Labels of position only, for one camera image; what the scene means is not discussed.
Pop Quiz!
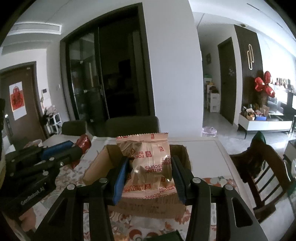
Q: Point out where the white low tv cabinet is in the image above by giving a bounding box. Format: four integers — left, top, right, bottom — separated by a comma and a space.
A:
237, 115, 292, 138

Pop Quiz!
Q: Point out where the brown cardboard box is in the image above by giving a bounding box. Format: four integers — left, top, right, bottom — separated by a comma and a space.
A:
82, 145, 186, 219

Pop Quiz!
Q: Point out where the white storage boxes stack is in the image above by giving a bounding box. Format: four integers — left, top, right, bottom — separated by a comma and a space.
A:
204, 78, 220, 113

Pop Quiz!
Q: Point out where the gold clip wall decoration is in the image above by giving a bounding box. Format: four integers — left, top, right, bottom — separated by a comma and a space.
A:
247, 44, 254, 71

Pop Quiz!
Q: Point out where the fortune biscuits packet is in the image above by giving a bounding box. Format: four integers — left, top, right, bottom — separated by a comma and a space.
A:
116, 133, 177, 199

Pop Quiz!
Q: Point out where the red gold candy packet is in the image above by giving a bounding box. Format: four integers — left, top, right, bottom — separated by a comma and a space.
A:
70, 134, 91, 169

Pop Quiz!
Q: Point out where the red bow balloon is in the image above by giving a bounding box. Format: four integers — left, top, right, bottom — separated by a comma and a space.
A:
254, 71, 275, 98

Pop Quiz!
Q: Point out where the dark hallway door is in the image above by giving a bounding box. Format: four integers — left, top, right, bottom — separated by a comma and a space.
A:
218, 37, 236, 124

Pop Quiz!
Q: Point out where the dark upholstered chair middle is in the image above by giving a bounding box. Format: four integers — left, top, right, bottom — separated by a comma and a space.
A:
105, 116, 161, 138

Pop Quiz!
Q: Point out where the brown entrance door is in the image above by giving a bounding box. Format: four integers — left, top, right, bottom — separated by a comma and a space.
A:
1, 62, 46, 150

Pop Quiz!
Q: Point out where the left hand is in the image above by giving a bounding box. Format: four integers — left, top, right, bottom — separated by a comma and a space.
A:
17, 207, 37, 232

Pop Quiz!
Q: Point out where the black glass sliding door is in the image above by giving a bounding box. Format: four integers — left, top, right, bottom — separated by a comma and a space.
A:
60, 3, 155, 137

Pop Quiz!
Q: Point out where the dark upholstered chair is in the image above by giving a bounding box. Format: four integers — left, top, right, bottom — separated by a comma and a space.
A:
105, 116, 161, 138
62, 120, 86, 136

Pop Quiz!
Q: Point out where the dark upholstered chair left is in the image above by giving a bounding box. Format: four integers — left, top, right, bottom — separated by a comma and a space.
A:
62, 120, 86, 136

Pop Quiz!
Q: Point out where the white small shelf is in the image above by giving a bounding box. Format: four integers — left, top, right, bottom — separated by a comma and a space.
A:
48, 113, 62, 135

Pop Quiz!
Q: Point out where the red fu door poster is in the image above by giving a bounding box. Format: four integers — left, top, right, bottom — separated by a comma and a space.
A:
9, 82, 27, 121

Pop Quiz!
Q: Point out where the dark wooden chair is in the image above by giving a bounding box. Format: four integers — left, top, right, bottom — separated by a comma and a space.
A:
230, 131, 292, 223

